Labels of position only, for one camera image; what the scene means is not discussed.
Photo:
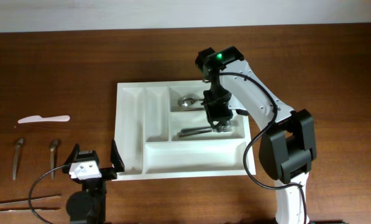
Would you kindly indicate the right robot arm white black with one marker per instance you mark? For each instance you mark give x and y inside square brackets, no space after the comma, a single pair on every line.
[286,137]

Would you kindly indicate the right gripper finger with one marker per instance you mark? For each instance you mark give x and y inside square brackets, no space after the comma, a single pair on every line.
[207,97]
[218,116]

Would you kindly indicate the small steel teaspoon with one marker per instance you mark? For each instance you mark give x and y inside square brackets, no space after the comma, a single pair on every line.
[53,146]
[19,144]

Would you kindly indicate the small steel teaspoon far left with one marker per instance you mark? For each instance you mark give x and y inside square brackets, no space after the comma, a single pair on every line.
[19,144]

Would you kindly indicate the steel fork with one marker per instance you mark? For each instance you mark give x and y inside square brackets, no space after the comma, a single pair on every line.
[182,135]
[227,127]

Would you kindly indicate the pink plastic knife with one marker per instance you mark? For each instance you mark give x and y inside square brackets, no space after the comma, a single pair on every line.
[38,118]

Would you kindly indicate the white plastic cutlery tray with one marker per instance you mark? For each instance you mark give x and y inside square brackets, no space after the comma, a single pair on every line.
[147,121]

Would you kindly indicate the steel fork top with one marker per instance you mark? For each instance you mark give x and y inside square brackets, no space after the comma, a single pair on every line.
[227,127]

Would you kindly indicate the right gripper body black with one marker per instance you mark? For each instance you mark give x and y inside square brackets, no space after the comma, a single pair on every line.
[219,94]

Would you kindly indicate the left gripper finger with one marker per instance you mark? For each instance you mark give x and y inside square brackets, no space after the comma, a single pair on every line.
[73,155]
[116,159]

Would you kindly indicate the large steel spoon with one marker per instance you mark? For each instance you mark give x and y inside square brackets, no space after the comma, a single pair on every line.
[188,100]
[191,109]

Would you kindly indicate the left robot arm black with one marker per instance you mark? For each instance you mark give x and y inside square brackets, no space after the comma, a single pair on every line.
[89,204]

